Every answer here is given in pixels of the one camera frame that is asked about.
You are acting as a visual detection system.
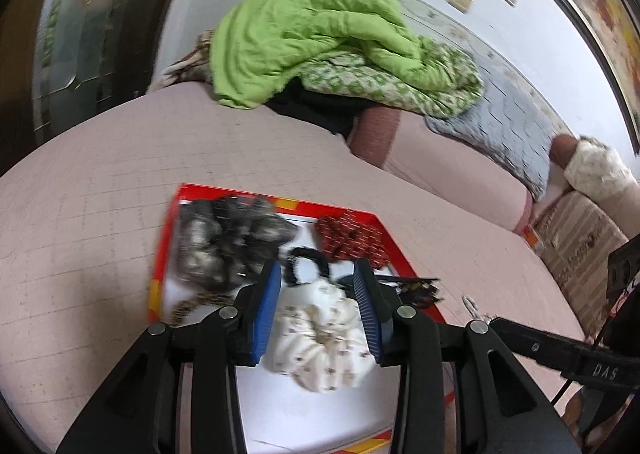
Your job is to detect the striped floral sofa cushion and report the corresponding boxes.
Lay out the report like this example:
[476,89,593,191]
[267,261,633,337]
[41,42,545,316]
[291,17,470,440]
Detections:
[532,189,631,337]

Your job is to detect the leopard print hair band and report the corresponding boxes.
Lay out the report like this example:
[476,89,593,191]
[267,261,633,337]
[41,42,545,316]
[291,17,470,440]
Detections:
[170,291,236,327]

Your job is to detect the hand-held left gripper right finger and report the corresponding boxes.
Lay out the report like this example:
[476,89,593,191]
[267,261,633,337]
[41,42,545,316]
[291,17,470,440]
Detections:
[352,258,583,454]

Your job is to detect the black hair band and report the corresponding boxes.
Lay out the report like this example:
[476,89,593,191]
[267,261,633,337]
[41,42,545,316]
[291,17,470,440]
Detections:
[282,247,335,287]

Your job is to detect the beige patterned blanket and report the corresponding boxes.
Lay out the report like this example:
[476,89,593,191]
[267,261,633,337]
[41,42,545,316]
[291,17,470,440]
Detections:
[150,32,217,91]

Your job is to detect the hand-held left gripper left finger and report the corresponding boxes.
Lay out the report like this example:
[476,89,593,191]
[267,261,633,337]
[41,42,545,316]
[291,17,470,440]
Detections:
[55,259,283,454]

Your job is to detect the dark patterned hair clip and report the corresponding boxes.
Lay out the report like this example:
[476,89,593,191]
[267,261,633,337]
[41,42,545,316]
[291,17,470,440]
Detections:
[377,277,442,307]

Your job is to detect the pink bolster cushion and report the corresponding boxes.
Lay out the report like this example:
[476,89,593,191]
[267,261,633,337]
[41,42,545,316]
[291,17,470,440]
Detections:
[347,107,535,232]

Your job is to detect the green quilt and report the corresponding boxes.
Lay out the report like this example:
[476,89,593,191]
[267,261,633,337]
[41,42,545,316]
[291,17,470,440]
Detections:
[209,0,486,119]

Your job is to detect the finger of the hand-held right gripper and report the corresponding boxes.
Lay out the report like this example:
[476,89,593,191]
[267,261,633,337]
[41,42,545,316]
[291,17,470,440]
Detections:
[487,315,576,377]

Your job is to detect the white dotted scrunchie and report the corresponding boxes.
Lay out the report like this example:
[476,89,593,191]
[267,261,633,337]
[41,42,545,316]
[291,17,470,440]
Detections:
[264,279,381,392]

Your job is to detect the red dotted scrunchie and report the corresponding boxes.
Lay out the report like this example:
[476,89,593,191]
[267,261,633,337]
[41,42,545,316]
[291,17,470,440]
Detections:
[314,214,388,269]

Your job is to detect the grey black scrunchie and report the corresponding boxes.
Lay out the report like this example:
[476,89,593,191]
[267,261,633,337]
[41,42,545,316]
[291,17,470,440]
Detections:
[172,197,300,291]

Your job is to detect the white floral cloth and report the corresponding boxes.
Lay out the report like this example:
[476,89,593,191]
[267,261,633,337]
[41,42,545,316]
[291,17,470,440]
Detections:
[564,135,638,200]

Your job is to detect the grey quilted pillow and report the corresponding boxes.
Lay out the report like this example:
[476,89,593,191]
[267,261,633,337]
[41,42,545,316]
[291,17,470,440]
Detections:
[425,47,563,202]

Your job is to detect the wooden door with glass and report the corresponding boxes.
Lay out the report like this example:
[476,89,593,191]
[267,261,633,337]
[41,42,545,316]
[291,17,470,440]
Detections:
[0,0,201,175]

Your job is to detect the red shallow box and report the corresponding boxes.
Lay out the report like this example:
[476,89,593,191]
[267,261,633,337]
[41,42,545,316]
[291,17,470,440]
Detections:
[146,183,449,454]

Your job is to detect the orange plastic tag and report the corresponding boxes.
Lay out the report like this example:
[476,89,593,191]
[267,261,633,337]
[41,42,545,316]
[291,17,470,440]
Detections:
[521,224,546,255]

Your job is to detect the black cloth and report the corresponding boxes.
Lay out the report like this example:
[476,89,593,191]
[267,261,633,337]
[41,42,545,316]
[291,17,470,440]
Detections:
[265,79,371,141]

